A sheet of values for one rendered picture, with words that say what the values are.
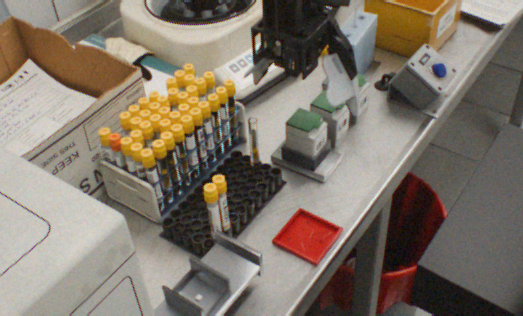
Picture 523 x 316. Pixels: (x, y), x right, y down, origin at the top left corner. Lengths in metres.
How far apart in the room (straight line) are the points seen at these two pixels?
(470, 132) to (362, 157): 1.48
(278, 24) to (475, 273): 0.35
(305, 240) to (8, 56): 0.57
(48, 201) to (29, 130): 0.48
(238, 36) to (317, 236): 0.38
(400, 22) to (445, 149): 1.22
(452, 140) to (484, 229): 1.58
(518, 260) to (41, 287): 0.51
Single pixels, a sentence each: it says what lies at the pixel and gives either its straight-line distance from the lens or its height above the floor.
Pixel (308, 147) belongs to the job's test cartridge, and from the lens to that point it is 0.86.
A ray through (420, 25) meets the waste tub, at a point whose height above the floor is 0.95.
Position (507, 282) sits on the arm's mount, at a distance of 0.72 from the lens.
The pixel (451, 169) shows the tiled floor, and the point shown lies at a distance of 2.22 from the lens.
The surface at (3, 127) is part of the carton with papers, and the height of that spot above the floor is 0.94.
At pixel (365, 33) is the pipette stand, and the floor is 0.97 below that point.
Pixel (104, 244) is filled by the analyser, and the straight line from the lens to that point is 0.46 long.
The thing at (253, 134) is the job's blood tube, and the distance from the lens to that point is 0.83.
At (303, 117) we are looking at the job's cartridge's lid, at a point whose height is 0.96.
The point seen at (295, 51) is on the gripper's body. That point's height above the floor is 1.12.
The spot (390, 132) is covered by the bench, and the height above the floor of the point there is 0.87.
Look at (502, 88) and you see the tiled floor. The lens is 2.63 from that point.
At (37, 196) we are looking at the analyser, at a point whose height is 1.17.
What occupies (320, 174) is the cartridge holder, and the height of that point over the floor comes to 0.89.
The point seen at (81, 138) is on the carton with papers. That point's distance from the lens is 0.84.
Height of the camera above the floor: 1.50
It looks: 42 degrees down
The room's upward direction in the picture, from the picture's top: 4 degrees counter-clockwise
